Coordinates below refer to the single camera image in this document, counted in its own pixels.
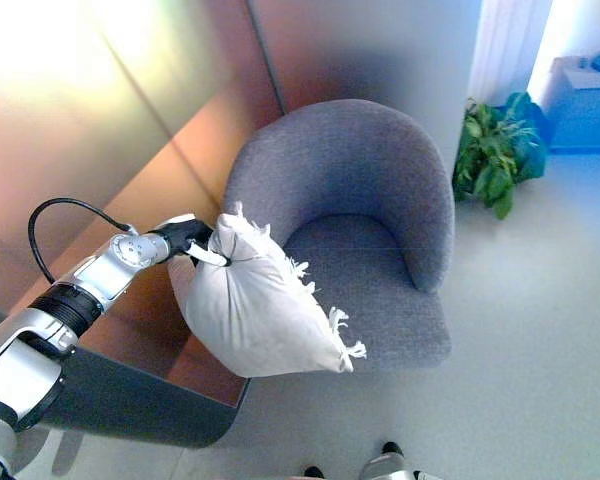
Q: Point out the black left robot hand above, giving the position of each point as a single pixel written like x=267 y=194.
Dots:
x=187 y=232

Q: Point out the white fringed pillow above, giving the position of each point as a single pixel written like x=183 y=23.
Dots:
x=250 y=320

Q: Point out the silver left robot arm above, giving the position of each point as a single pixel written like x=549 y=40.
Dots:
x=100 y=270

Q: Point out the dark grey curved partition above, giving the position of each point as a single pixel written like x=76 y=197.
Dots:
x=130 y=400

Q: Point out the grey fabric round armchair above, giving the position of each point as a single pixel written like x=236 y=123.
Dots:
x=365 y=280

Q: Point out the black left robot foot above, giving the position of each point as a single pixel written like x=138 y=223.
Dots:
x=313 y=472

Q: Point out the black robot foot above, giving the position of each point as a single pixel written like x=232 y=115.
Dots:
x=313 y=472
x=393 y=449

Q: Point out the black right robot foot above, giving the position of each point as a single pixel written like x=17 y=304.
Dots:
x=393 y=449

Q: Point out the green leafy potted plant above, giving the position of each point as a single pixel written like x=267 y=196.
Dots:
x=485 y=165

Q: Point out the brown cardboard box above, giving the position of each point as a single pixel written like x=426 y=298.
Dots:
x=585 y=115

